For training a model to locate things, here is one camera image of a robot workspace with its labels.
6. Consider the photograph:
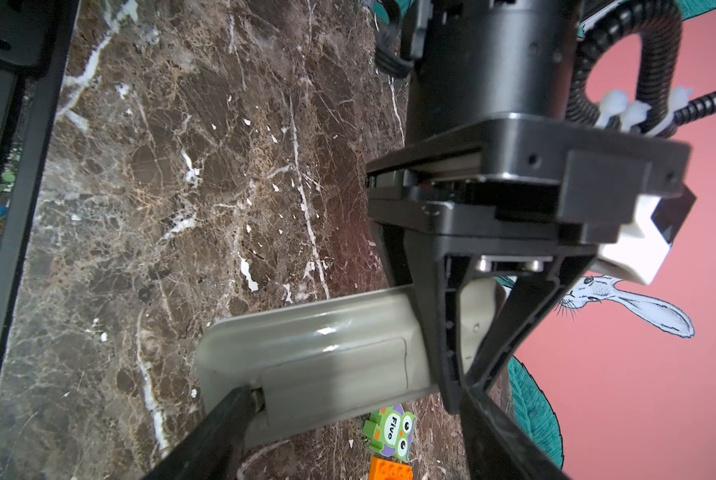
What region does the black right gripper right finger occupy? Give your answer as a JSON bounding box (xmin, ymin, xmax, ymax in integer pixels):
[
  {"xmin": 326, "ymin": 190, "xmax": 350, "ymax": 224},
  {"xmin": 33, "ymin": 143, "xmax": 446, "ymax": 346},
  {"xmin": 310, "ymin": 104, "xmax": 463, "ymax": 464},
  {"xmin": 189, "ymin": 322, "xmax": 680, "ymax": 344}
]
[{"xmin": 460, "ymin": 388, "xmax": 568, "ymax": 480}]

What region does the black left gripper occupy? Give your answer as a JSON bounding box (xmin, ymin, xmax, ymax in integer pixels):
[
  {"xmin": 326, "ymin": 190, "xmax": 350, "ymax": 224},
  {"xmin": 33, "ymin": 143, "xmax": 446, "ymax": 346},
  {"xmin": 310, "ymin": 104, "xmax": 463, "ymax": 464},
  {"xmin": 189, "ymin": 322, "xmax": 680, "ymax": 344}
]
[{"xmin": 367, "ymin": 1, "xmax": 690, "ymax": 390}]

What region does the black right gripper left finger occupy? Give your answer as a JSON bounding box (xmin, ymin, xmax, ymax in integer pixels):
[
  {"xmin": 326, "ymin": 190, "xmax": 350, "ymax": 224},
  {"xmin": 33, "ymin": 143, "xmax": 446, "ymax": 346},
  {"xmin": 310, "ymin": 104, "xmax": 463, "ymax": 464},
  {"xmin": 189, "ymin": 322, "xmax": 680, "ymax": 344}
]
[{"xmin": 144, "ymin": 386, "xmax": 256, "ymax": 480}]

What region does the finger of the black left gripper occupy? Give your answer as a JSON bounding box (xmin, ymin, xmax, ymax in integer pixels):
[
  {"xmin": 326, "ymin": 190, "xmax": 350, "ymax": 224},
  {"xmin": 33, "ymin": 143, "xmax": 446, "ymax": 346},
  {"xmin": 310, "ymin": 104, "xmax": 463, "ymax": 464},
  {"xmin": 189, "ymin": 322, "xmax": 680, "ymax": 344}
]
[{"xmin": 371, "ymin": 221, "xmax": 473, "ymax": 414}]

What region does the grey remote control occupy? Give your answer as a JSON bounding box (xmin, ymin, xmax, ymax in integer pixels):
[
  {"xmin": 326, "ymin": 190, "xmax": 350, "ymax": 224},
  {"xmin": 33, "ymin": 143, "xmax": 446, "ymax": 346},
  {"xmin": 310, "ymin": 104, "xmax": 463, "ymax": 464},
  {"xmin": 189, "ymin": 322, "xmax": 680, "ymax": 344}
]
[{"xmin": 194, "ymin": 278, "xmax": 509, "ymax": 448}]

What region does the green owl puzzle piece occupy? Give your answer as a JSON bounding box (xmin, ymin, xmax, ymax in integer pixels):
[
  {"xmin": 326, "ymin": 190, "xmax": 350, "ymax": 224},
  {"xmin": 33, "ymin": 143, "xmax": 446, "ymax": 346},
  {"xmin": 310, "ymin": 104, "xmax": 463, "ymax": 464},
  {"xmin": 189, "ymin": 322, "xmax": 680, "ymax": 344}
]
[{"xmin": 363, "ymin": 405, "xmax": 418, "ymax": 463}]

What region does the orange toy brick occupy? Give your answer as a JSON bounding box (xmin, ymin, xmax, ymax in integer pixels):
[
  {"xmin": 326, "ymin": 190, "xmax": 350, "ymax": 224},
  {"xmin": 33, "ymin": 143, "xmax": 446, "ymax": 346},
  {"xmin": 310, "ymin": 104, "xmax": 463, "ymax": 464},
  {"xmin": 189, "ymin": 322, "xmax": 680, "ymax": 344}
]
[{"xmin": 368, "ymin": 457, "xmax": 414, "ymax": 480}]

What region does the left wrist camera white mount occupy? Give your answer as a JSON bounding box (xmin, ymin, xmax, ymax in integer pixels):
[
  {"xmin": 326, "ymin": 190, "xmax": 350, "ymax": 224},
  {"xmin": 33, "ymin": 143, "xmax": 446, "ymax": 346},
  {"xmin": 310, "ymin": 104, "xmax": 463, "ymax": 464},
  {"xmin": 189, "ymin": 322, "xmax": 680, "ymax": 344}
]
[{"xmin": 591, "ymin": 185, "xmax": 697, "ymax": 285}]

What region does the black corrugated left cable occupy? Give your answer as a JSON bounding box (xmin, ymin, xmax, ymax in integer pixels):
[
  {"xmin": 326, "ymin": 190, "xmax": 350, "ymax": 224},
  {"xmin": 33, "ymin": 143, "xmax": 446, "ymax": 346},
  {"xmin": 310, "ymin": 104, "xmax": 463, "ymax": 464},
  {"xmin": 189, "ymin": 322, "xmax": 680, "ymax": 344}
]
[{"xmin": 564, "ymin": 0, "xmax": 716, "ymax": 136}]

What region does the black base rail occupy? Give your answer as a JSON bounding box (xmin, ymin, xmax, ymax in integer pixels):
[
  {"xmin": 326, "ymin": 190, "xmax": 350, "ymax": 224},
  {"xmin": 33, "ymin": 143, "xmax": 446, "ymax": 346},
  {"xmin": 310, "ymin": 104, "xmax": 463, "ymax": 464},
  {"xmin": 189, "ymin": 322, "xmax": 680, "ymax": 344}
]
[{"xmin": 0, "ymin": 1, "xmax": 80, "ymax": 373}]

